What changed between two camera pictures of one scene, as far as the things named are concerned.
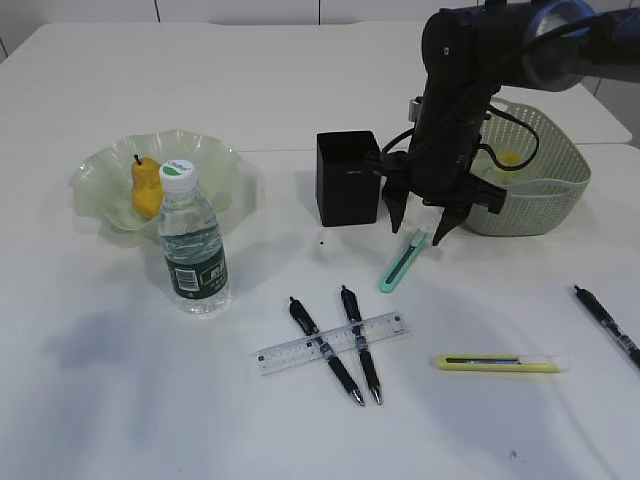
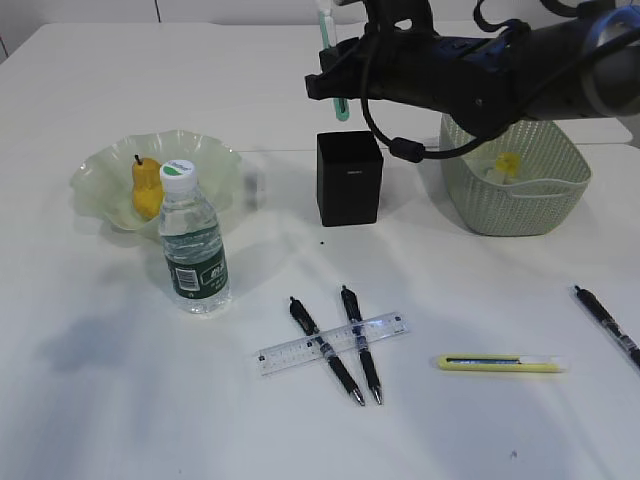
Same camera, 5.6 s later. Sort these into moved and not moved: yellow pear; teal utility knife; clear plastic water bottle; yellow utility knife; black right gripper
Moved: teal utility knife; black right gripper
Not moved: yellow pear; clear plastic water bottle; yellow utility knife
